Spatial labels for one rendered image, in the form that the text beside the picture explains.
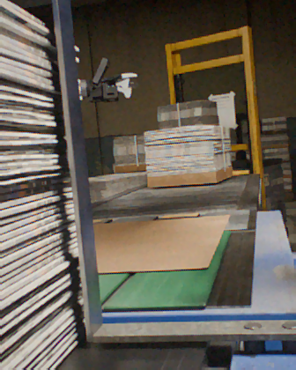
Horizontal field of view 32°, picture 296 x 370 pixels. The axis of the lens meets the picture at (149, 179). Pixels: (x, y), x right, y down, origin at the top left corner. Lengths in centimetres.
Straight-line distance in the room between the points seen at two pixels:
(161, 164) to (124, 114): 800
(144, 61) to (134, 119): 111
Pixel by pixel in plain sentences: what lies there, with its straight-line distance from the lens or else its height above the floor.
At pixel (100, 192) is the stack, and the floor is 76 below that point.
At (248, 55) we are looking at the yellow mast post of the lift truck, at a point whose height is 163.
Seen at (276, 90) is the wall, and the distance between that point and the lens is 976.
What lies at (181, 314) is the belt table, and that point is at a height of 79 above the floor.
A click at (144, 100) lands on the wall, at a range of 999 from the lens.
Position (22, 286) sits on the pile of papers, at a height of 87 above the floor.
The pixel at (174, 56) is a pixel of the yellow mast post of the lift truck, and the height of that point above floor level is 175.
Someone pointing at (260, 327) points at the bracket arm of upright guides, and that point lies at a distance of 41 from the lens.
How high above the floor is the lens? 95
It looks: 3 degrees down
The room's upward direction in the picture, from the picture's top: 5 degrees counter-clockwise
